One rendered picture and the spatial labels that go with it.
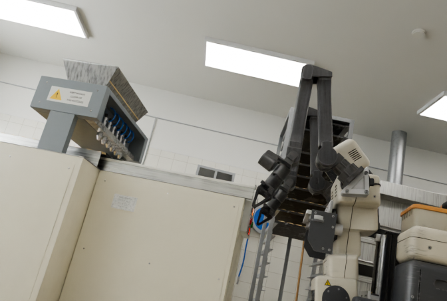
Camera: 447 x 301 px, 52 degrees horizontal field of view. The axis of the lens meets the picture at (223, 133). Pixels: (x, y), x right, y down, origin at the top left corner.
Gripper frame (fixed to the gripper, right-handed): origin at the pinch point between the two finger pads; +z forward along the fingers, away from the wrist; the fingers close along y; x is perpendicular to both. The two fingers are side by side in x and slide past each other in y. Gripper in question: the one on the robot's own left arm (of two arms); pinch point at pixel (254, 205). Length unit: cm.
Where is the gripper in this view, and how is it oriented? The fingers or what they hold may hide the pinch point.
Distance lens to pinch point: 180.6
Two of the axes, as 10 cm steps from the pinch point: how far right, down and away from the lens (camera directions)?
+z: -6.4, 7.4, -2.1
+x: 7.6, 5.7, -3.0
